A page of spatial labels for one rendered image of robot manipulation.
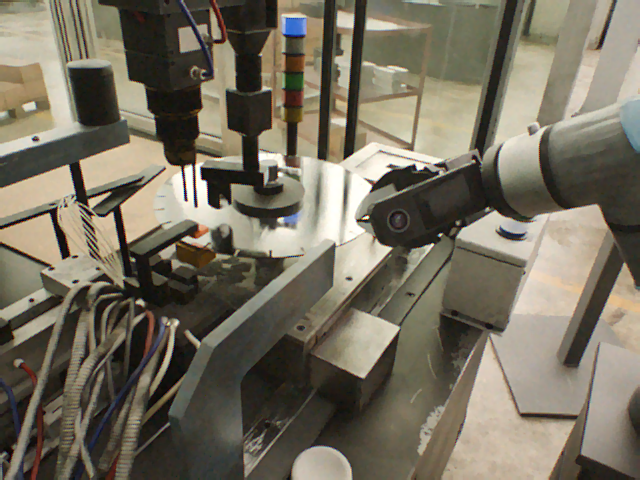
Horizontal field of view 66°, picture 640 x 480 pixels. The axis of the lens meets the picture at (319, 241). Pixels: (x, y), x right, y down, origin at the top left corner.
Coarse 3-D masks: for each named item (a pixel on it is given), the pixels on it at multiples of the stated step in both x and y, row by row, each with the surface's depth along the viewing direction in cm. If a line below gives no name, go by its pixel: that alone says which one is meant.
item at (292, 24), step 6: (282, 18) 89; (288, 18) 88; (294, 18) 87; (300, 18) 88; (282, 24) 89; (288, 24) 88; (294, 24) 88; (300, 24) 88; (282, 30) 90; (288, 30) 89; (294, 30) 88; (300, 30) 89
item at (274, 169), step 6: (276, 156) 74; (240, 162) 72; (264, 162) 71; (270, 162) 71; (276, 162) 71; (270, 168) 70; (276, 168) 71; (282, 168) 71; (288, 168) 71; (294, 168) 71; (270, 174) 71; (276, 174) 72; (288, 174) 71; (294, 174) 71; (270, 180) 71; (276, 180) 72
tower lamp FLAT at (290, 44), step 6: (282, 36) 90; (288, 36) 89; (294, 36) 89; (300, 36) 90; (282, 42) 91; (288, 42) 90; (294, 42) 90; (300, 42) 90; (282, 48) 91; (288, 48) 90; (294, 48) 90; (300, 48) 91; (288, 54) 91; (294, 54) 91; (300, 54) 91
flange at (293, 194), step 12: (288, 180) 77; (240, 192) 73; (252, 192) 72; (264, 192) 72; (276, 192) 72; (288, 192) 73; (300, 192) 74; (240, 204) 70; (252, 204) 70; (264, 204) 70; (276, 204) 70; (288, 204) 70; (300, 204) 72
